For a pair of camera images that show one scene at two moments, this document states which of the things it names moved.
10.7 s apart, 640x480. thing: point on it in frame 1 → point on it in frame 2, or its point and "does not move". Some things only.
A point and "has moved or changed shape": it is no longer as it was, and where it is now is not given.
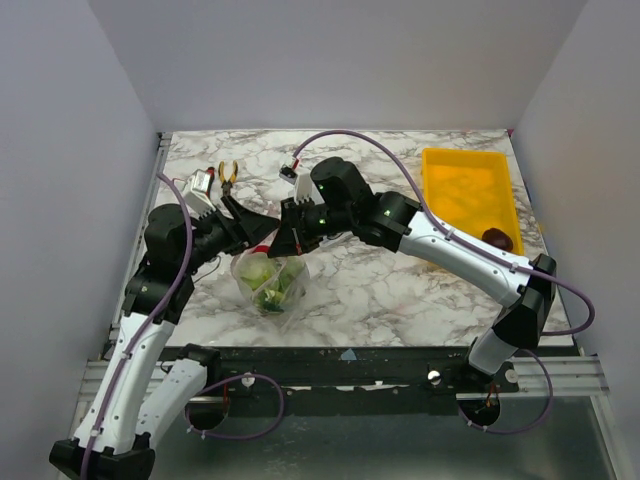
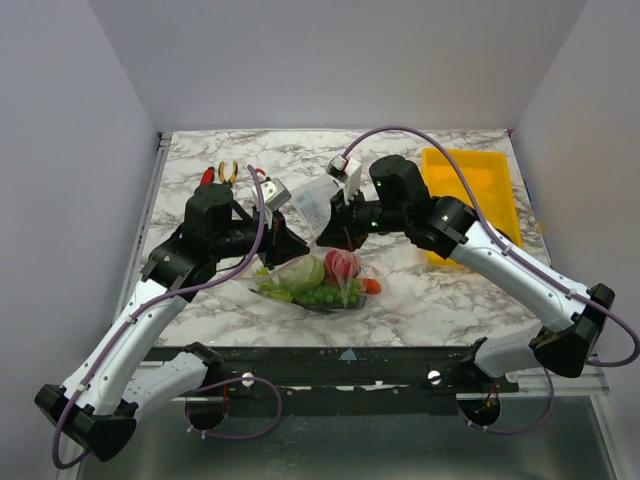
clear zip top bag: x=277 y=287 has moved or changed shape
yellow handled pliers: x=227 y=184 does not move
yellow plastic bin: x=472 y=190 does not move
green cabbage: x=256 y=269 → x=302 y=274
